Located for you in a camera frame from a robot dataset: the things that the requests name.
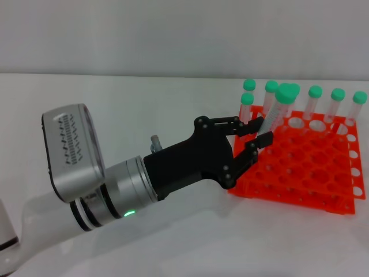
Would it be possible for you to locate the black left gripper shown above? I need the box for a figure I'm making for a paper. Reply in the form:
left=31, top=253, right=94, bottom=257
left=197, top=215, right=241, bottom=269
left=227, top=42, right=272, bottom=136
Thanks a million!
left=143, top=115, right=274, bottom=201

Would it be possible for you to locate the green capped test tube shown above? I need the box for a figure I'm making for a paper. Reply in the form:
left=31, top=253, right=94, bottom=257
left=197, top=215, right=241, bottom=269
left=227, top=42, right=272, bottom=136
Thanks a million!
left=243, top=78, right=257, bottom=96
left=322, top=87, right=347, bottom=125
left=344, top=91, right=369, bottom=127
left=257, top=83, right=301, bottom=136
left=302, top=85, right=323, bottom=122
left=239, top=92, right=255, bottom=122
left=261, top=80, right=280, bottom=129
left=281, top=83, right=302, bottom=119

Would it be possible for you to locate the orange test tube rack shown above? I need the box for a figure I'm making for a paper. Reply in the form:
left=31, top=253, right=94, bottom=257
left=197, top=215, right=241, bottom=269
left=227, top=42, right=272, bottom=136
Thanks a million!
left=227, top=104, right=367, bottom=216

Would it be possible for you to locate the silver connector with black cable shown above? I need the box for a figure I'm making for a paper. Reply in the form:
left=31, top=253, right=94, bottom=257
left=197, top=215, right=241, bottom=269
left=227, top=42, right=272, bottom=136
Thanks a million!
left=149, top=134, right=161, bottom=153

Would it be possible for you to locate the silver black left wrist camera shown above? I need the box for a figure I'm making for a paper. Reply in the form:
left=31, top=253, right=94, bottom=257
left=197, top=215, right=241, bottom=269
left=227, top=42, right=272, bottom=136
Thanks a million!
left=41, top=103, right=106, bottom=204

